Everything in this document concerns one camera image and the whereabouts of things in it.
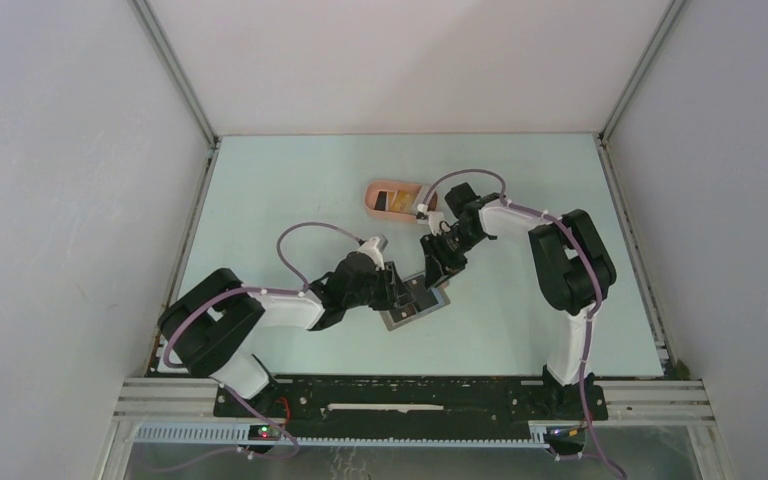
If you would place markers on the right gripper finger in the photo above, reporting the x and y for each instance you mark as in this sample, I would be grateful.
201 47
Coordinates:
450 269
433 273

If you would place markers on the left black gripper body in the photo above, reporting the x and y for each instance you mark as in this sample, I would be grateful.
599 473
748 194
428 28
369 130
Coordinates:
378 292

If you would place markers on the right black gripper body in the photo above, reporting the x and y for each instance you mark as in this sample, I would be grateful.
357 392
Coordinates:
451 246

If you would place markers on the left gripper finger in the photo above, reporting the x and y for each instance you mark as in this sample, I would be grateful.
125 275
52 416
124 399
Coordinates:
396 301
395 283

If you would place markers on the beige leather card holder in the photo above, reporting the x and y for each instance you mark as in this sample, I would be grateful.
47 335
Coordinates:
390 326

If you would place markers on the black VIP card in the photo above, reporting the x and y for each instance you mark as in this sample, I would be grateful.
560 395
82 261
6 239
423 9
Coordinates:
425 299

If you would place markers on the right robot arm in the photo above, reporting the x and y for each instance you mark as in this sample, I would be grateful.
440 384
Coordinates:
573 268

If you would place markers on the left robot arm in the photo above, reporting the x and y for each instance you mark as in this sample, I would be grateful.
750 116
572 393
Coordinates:
205 330

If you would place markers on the black card in holder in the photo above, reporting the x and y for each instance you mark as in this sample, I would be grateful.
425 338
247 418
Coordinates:
402 314

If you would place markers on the yellow VIP card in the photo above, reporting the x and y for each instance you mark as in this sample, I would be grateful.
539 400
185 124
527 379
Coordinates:
402 202

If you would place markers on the black card in tray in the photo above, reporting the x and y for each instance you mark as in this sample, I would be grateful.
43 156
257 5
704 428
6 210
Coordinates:
382 201

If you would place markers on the pink oval tray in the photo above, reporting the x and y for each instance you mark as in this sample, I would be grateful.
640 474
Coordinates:
391 185

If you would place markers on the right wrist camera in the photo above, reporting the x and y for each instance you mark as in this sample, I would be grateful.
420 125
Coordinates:
433 219

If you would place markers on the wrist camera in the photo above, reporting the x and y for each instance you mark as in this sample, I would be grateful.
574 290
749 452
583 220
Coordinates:
433 219
373 248

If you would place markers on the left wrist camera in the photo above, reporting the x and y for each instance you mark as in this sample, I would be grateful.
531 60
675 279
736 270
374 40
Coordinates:
373 248

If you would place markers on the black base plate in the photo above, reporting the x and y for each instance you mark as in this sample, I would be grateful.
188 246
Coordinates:
485 407

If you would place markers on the aluminium frame rail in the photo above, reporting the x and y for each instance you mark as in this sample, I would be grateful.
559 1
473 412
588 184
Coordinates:
628 402

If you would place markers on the white cable duct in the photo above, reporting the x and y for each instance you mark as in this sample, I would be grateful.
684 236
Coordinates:
243 434

